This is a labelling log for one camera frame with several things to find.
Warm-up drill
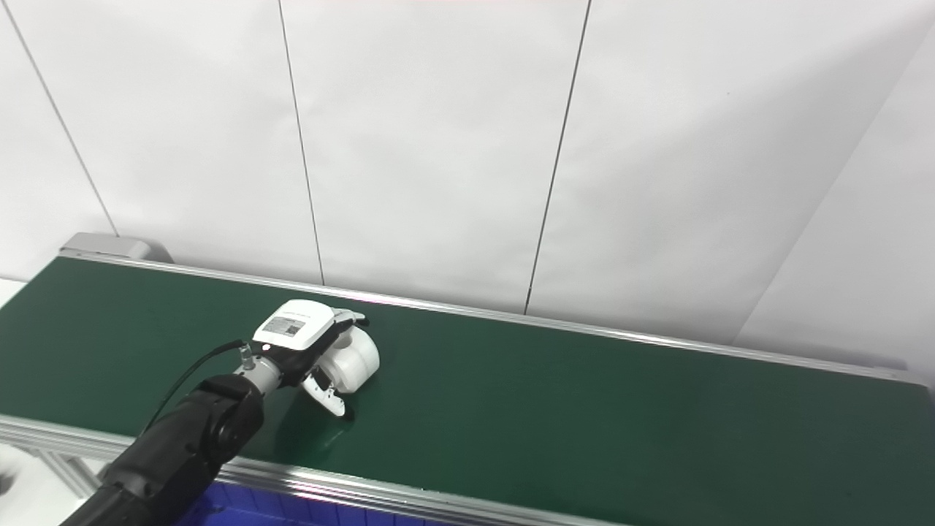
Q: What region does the blue plastic bin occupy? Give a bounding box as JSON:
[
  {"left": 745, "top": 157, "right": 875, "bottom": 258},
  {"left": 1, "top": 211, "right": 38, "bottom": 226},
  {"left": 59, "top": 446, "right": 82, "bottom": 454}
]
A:
[{"left": 174, "top": 481, "right": 446, "bottom": 526}]

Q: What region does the grey conveyor motor housing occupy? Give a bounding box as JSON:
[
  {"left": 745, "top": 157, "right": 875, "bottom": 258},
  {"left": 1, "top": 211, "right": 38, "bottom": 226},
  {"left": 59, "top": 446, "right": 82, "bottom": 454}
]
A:
[{"left": 59, "top": 232, "right": 175, "bottom": 264}]

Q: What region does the aluminium conveyor support leg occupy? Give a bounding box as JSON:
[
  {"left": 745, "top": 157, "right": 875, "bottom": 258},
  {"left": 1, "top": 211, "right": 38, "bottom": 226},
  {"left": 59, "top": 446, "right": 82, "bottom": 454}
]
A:
[{"left": 28, "top": 447, "right": 104, "bottom": 499}]

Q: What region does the white round plastic part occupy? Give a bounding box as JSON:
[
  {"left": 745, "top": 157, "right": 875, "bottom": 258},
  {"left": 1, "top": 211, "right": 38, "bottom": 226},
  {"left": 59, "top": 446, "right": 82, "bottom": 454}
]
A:
[{"left": 320, "top": 327, "right": 381, "bottom": 396}]

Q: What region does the green conveyor belt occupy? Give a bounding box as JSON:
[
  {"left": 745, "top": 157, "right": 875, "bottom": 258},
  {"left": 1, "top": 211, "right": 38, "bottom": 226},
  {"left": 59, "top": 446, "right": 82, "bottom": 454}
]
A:
[
  {"left": 0, "top": 257, "right": 935, "bottom": 526},
  {"left": 0, "top": 251, "right": 932, "bottom": 526}
]

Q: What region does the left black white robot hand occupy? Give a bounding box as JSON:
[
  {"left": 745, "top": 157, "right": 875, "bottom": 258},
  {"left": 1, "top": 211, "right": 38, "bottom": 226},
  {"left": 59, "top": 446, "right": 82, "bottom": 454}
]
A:
[{"left": 252, "top": 299, "right": 370, "bottom": 419}]

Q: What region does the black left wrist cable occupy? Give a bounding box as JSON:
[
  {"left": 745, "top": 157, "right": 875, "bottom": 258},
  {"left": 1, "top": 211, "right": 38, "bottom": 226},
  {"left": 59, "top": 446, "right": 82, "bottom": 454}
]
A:
[{"left": 139, "top": 339, "right": 258, "bottom": 439}]

